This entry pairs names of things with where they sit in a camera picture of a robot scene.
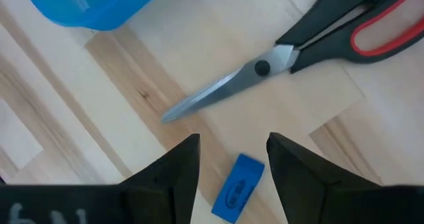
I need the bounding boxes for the red and black scissors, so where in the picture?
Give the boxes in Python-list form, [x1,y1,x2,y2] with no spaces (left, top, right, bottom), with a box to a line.
[160,0,424,124]

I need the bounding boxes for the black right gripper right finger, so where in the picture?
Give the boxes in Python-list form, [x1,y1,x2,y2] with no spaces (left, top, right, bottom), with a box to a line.
[266,132,424,224]

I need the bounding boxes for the blue eraser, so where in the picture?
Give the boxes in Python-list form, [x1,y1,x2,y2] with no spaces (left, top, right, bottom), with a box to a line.
[211,153,266,224]

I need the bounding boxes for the blue plastic pencil case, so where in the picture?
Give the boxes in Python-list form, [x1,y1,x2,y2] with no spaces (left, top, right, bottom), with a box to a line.
[19,0,168,31]

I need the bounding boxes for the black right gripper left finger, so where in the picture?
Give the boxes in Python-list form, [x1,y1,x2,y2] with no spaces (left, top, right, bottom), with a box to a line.
[0,133,201,224]

